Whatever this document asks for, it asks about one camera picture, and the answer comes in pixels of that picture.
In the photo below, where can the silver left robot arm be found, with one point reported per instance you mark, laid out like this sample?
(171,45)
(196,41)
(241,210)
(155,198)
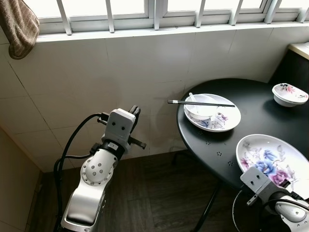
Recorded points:
(96,169)

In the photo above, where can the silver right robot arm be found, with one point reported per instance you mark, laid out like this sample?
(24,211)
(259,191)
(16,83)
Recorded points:
(294,217)

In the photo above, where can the large flowered plate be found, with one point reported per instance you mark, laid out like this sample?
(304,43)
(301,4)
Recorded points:
(270,154)

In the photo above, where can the white ceramic spoon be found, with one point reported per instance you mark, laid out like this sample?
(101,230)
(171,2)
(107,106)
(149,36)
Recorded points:
(191,96)

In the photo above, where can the plain white small bowl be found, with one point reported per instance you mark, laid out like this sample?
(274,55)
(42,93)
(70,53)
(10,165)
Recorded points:
(200,113)

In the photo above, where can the black round table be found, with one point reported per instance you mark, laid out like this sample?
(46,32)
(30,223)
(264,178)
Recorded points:
(260,116)

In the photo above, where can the black chopstick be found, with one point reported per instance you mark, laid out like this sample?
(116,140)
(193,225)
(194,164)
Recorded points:
(212,103)

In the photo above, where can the small round flowered plate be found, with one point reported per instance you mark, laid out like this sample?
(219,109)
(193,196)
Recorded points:
(227,123)

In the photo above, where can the white flowered bowl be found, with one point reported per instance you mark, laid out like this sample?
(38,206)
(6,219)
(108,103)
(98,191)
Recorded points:
(289,96)

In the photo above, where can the white window security grille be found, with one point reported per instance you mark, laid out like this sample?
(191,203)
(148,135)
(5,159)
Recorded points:
(109,14)

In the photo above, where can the dark cabinet with beige top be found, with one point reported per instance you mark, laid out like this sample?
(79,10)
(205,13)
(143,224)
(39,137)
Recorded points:
(297,67)

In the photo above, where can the brown hanging towel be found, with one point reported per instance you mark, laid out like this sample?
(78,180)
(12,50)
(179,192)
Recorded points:
(17,29)

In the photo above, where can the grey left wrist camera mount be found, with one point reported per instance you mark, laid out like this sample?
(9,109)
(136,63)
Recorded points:
(118,128)

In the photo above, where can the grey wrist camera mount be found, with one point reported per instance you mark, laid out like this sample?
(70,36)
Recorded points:
(118,128)
(256,181)

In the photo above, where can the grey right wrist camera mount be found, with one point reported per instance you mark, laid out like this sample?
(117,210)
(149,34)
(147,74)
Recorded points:
(256,181)

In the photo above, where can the white window frame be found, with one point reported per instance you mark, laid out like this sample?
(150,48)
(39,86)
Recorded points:
(159,9)

